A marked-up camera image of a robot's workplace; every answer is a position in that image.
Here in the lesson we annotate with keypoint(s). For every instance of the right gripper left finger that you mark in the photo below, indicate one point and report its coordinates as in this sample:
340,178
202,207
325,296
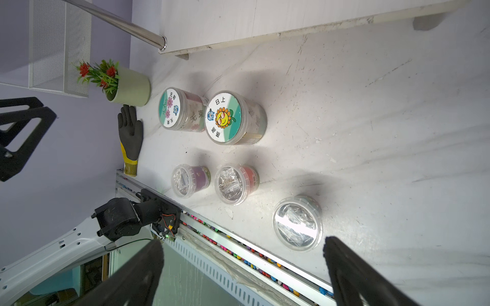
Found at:
135,283

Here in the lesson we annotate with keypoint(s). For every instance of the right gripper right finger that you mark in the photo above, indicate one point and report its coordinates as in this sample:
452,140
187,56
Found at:
354,281

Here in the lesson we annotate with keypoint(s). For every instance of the seed jar purple flower lid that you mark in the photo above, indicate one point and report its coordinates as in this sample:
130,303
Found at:
180,110

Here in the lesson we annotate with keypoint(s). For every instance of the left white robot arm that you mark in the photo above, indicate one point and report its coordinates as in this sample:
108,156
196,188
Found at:
95,236

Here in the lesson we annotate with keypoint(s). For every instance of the seed jar sunflower lid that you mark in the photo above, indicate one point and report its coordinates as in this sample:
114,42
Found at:
231,119

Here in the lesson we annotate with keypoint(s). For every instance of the white two-tier shelf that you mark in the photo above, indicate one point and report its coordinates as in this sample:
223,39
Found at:
187,27

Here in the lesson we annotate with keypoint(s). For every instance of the small clear jar right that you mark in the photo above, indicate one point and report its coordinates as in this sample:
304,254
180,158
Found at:
297,223

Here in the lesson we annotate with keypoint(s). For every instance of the small clear jar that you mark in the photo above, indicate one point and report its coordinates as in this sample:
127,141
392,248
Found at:
297,223
187,180
235,182

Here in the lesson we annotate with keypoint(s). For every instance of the small clear jar left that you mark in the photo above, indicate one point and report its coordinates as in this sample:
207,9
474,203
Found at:
187,180

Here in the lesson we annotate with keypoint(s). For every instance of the black rubber glove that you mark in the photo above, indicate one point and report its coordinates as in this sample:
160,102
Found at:
131,135

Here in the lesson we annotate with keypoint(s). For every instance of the small red flower pot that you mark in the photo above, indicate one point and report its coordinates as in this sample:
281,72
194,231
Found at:
119,84

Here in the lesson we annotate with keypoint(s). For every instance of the small clear jar middle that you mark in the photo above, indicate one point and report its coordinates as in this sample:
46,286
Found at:
235,182

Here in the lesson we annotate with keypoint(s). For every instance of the white mesh wall rack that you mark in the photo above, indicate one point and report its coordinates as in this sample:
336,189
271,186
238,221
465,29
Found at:
42,42

